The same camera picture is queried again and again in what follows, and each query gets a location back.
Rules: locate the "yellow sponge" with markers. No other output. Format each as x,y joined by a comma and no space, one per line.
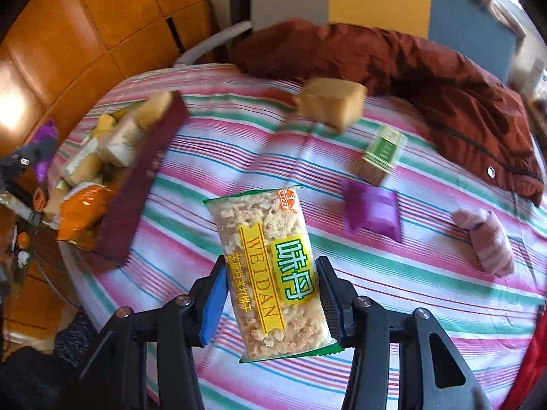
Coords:
333,102
152,110

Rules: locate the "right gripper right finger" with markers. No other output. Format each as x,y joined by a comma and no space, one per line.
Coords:
337,296

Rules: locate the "striped pink green tablecloth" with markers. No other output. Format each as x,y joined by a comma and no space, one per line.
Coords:
244,134

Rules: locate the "small green white box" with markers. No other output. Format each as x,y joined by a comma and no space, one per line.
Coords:
381,156

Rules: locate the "red fleece garment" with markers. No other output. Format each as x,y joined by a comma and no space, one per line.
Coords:
533,366

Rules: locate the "maroon jacket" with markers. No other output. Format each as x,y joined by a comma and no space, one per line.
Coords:
477,122

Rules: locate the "orange snack bag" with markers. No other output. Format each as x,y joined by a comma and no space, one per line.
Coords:
82,209

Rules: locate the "pink rolled sock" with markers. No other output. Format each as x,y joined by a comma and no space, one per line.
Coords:
488,239

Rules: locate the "maroon gold storage box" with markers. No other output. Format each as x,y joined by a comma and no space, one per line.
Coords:
112,237

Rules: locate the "grey yellow blue chair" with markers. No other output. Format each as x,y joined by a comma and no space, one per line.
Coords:
483,30

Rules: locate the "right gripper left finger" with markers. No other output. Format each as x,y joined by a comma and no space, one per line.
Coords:
209,296

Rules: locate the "white medicine box printed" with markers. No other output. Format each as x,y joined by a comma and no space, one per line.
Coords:
119,147

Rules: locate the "purple snack pouch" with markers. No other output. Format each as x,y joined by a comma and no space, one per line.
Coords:
371,208
45,130

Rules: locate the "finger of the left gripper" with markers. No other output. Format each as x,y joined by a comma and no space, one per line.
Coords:
37,152

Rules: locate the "white foam block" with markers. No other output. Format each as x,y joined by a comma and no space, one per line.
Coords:
83,166

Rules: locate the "cracker packet green yellow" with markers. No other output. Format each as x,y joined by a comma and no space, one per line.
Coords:
273,280

